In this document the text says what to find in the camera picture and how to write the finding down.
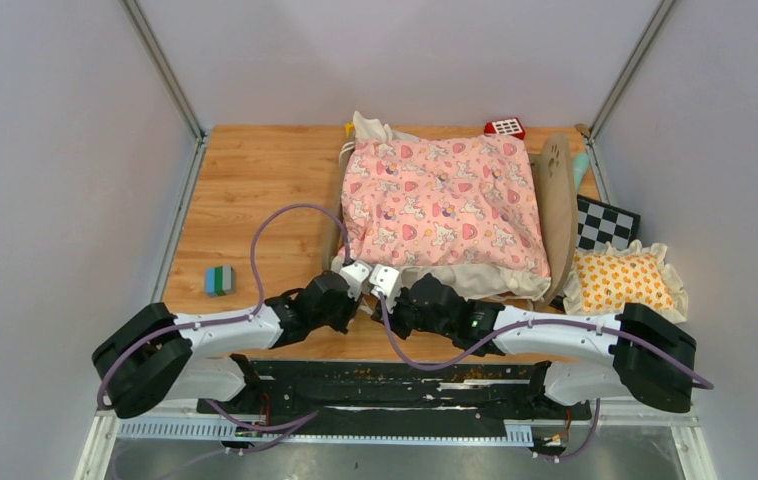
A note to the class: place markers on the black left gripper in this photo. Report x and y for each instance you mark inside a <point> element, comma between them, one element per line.
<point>353,307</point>

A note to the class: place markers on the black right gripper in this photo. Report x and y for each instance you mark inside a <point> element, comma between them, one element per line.
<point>400,298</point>

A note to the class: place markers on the pink unicorn drawstring bag blanket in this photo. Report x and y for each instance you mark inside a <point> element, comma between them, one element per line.
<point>461,209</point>

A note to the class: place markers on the orange duck print pillow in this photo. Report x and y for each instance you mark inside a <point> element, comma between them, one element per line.
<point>605,280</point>

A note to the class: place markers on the wooden striped pet bed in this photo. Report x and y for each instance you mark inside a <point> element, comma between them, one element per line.
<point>556,197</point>

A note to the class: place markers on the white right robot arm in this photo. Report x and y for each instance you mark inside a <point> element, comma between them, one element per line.
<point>635,351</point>

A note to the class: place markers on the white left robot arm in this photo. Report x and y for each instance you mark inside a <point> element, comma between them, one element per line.
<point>158,355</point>

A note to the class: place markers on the blue green grey block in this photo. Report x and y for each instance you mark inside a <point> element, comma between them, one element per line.
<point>220,281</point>

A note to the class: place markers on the black and silver chessboard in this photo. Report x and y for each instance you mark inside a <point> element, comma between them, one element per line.
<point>601,224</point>

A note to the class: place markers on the red white grid block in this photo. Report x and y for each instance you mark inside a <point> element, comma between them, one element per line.
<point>506,127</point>

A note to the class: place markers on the mint green massager wand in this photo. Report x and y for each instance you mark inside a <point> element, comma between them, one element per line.
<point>581,164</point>

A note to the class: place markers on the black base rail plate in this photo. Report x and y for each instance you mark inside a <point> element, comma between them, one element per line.
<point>392,399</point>

